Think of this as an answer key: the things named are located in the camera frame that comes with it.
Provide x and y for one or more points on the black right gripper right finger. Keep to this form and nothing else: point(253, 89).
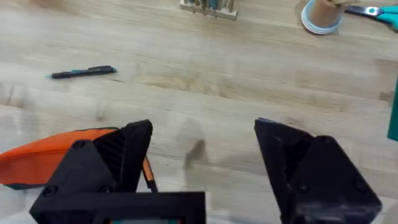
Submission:
point(311, 174)

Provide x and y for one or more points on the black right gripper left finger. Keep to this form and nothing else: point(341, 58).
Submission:
point(124, 155)

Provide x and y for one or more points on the orange soft zip bag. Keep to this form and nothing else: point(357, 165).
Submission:
point(40, 155)

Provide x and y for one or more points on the orange and black pen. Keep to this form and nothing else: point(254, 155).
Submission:
point(149, 174)

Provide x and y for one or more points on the black and teal pen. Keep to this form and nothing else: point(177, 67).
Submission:
point(82, 72)

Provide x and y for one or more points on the green board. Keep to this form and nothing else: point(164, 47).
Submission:
point(393, 115)

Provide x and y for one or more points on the brown tape roll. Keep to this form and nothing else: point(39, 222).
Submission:
point(323, 15)

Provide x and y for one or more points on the wooden block board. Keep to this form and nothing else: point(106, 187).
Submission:
point(210, 7)

